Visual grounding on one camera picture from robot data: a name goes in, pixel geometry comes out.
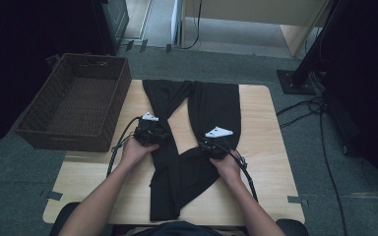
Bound person's dark shirt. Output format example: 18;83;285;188
131;220;224;236

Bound right hand-held gripper cable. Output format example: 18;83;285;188
220;142;260;203

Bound white panel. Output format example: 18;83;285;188
170;0;183;46

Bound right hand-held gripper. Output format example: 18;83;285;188
198;126;234;160

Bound person's right hand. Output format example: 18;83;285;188
210;151;244;185

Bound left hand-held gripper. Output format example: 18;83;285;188
133;112;170;147

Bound black pants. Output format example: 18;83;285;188
142;79;243;222

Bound light wooden desk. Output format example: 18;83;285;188
180;0;331;57

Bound black chair armrest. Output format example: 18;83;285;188
49;202;82;236
275;218;309;236

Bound left hand-held gripper cable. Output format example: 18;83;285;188
106;116;144;178

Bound hanging black cable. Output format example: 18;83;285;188
179;0;203;51

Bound hand-held gripper cable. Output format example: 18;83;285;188
220;142;260;203
106;116;144;178

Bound brown wicker basket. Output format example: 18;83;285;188
15;53;133;153

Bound black metal stand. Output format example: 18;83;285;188
276;0;346;96

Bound long black floor cable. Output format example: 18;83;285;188
318;104;348;236

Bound dark curtain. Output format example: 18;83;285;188
321;0;378;205
0;0;102;151

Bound grey floor tape strip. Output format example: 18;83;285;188
286;195;309;207

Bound dark cabinet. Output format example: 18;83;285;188
92;0;130;57

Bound person's left hand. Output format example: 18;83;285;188
119;137;160;171

